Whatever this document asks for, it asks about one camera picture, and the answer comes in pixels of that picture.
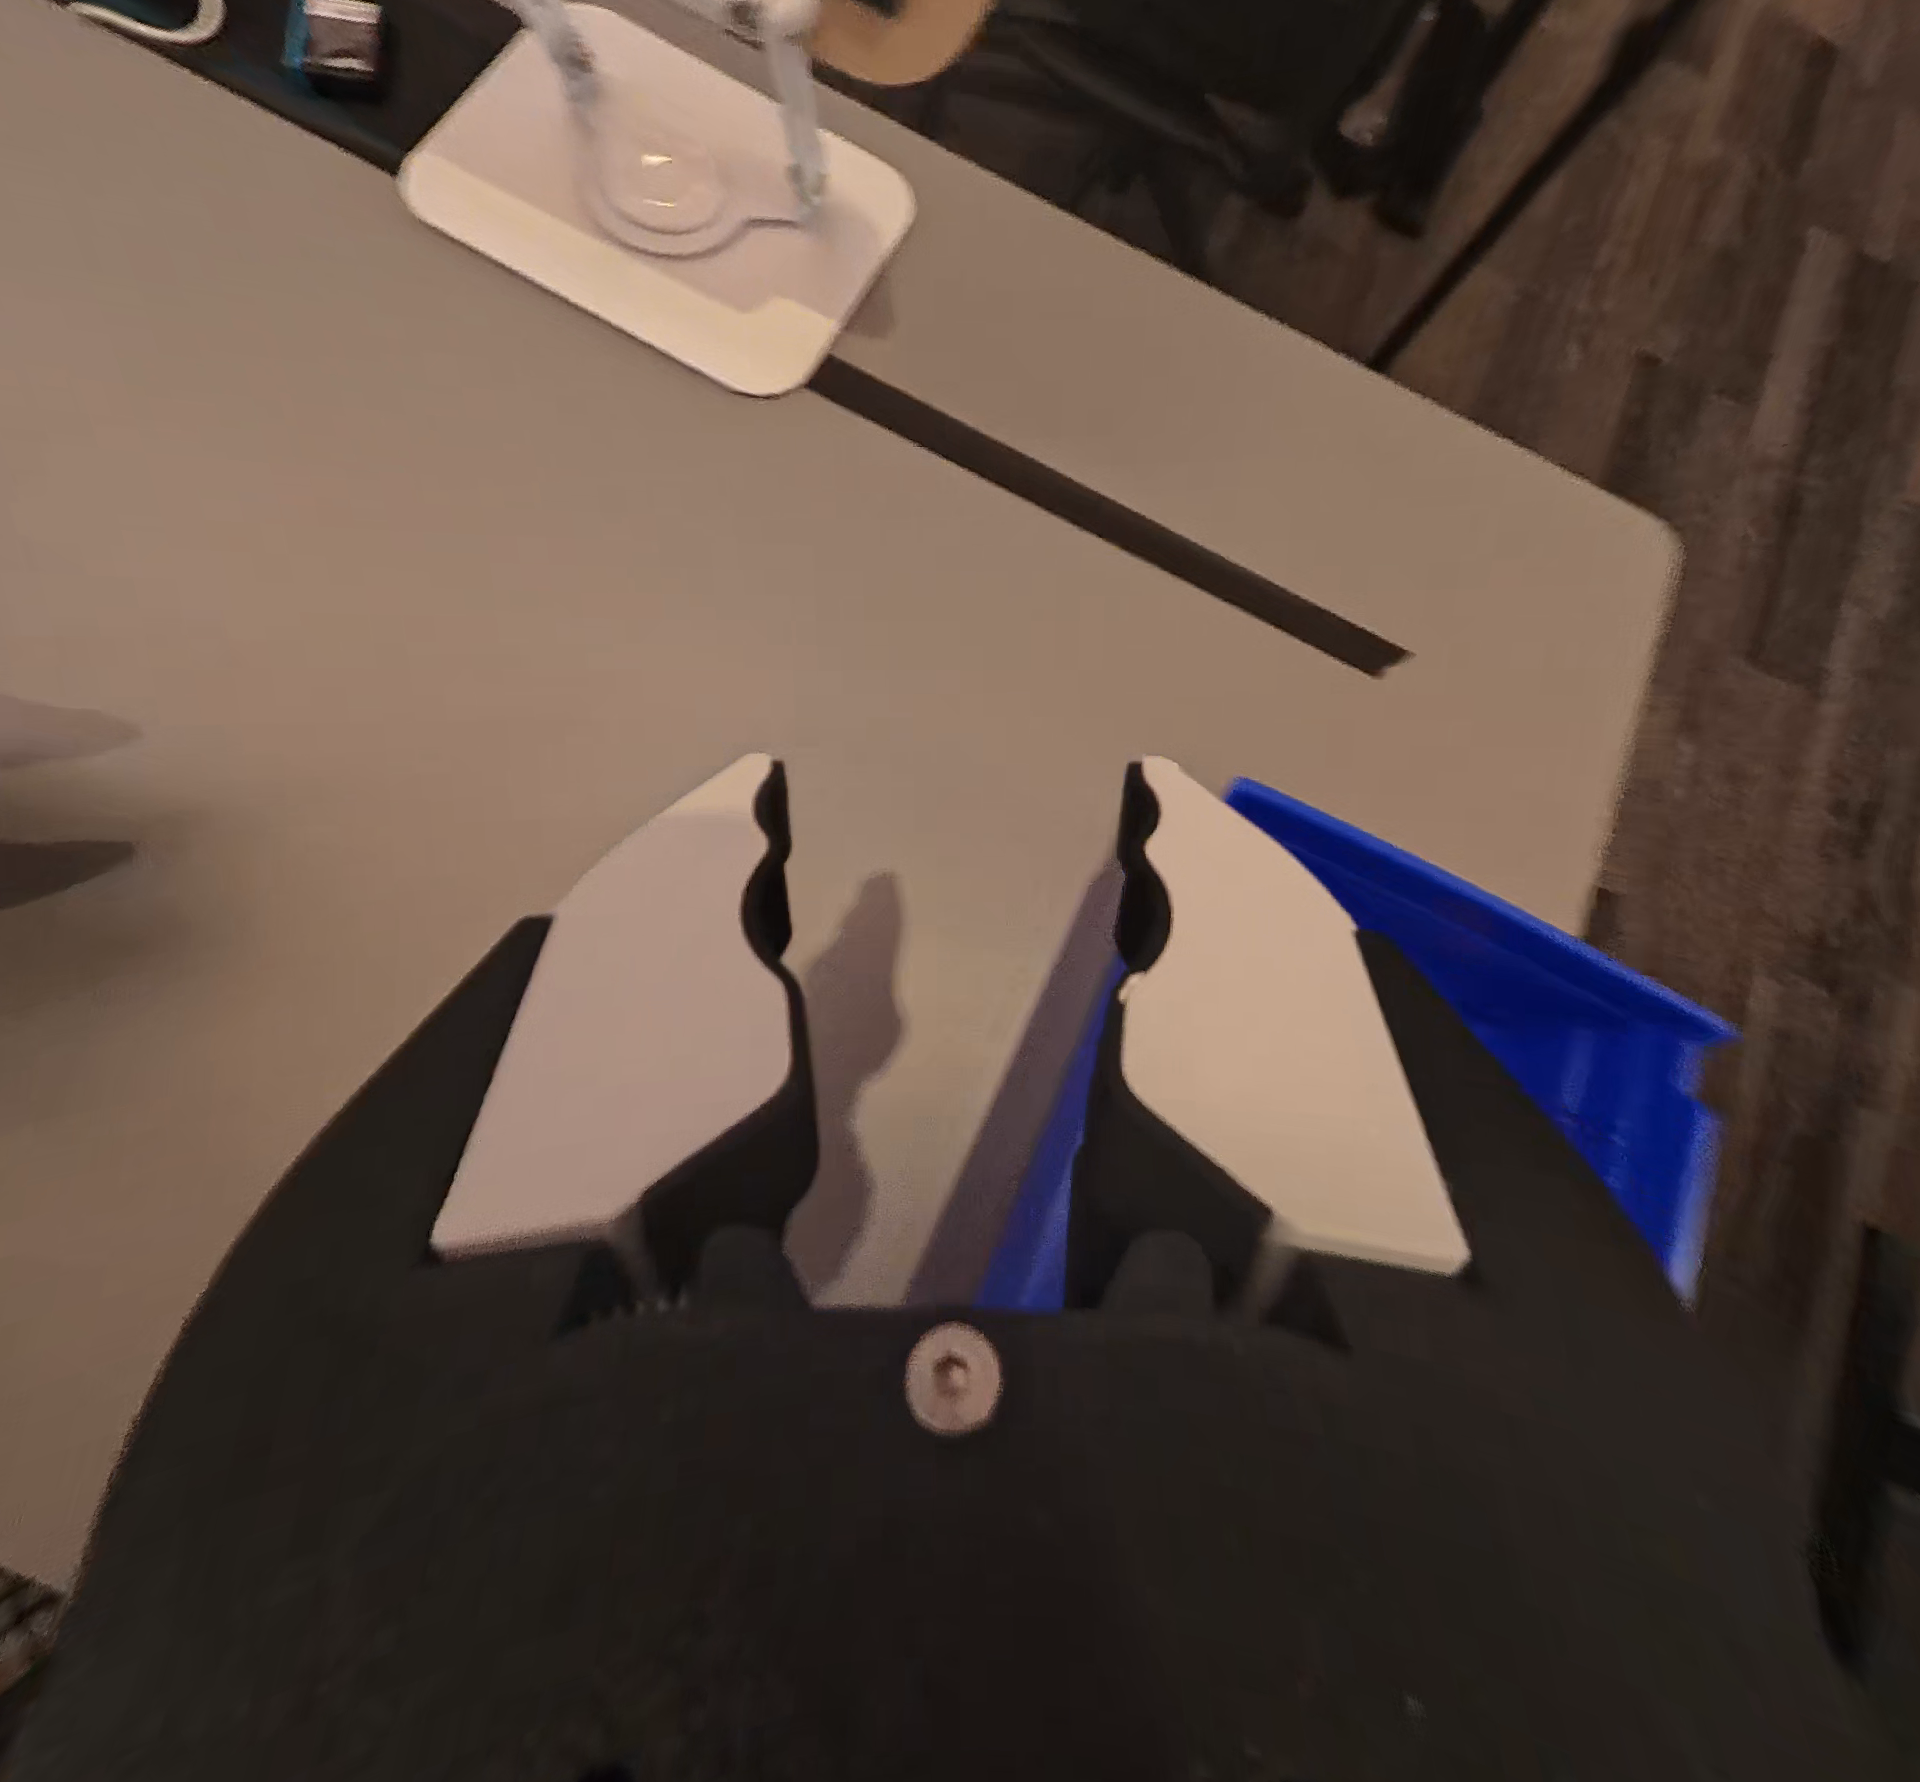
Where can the black metal stand leg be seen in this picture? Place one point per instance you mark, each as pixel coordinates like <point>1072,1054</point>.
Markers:
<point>1590,117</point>

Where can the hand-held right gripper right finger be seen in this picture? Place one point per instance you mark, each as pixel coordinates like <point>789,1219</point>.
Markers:
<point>1276,1061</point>

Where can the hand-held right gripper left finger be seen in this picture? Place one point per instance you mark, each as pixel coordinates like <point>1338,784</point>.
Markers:
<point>632,1061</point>

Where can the black mesh office chair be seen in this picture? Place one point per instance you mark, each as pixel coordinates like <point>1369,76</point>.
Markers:
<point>1876,1438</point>

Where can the blue plastic object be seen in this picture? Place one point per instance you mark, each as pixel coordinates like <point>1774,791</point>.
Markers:
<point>1562,1048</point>

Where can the white board stand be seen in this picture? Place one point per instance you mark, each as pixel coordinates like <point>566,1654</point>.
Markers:
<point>719,298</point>

